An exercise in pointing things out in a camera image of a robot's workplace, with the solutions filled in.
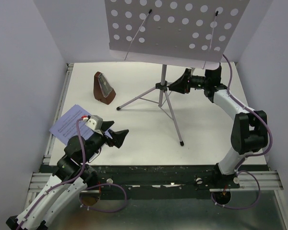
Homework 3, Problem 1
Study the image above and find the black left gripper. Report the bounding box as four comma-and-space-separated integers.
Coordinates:
82, 121, 129, 163

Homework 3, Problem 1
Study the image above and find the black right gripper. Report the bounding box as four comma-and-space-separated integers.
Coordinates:
168, 69, 209, 95

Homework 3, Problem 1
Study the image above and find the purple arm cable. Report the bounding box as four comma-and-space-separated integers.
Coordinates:
14, 115, 128, 230
211, 54, 272, 209

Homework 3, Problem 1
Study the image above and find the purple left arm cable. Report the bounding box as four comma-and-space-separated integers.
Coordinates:
14, 115, 128, 230

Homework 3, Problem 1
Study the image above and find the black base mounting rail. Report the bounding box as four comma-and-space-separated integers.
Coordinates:
69, 164, 240, 201

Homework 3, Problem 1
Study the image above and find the lilac perforated music stand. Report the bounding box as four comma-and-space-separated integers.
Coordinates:
104, 0, 251, 147

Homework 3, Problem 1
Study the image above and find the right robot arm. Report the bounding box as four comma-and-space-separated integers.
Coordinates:
168, 66, 268, 188

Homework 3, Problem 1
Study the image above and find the brown wooden metronome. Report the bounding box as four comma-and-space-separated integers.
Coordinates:
93, 71, 116, 105

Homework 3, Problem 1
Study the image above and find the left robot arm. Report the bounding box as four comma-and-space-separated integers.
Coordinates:
6, 115, 129, 230

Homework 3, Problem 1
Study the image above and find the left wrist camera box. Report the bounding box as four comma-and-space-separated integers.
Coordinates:
82, 115, 103, 132

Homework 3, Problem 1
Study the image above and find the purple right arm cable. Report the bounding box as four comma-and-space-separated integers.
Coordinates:
211, 54, 272, 209

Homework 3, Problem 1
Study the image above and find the lilac sheet music page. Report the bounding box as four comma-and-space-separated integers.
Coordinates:
49, 104, 90, 145

